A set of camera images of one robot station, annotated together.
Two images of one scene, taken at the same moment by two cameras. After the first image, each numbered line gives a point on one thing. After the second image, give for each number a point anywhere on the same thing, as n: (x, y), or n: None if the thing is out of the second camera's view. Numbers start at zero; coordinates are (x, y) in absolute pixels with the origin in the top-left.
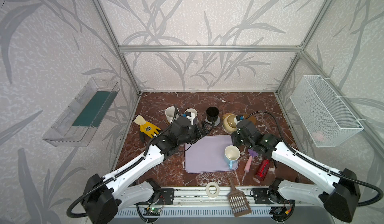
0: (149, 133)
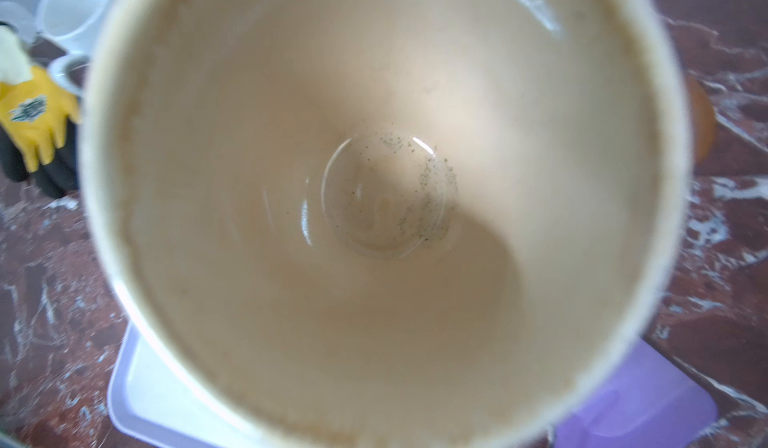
0: (38, 115)
